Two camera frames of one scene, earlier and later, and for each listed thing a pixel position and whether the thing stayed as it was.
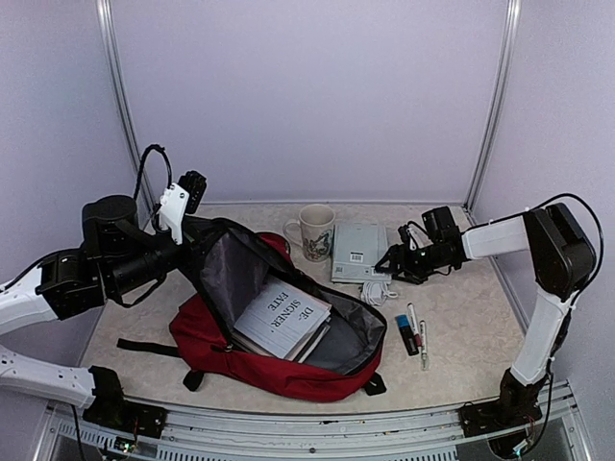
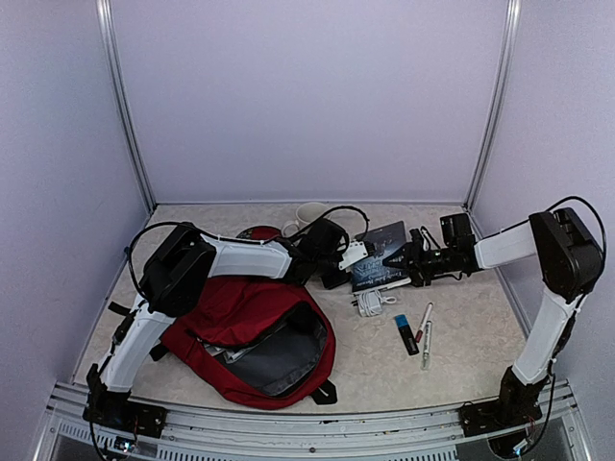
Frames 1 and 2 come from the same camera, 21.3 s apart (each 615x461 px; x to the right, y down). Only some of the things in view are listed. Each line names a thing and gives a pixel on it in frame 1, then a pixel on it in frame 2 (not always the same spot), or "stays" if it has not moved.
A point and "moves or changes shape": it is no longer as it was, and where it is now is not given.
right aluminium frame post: (508, 40) stays
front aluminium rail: (199, 433) stays
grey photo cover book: (242, 347) to (231, 355)
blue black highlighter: (407, 333) stays
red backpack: (260, 324) moves or changes shape
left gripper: (196, 240) to (336, 283)
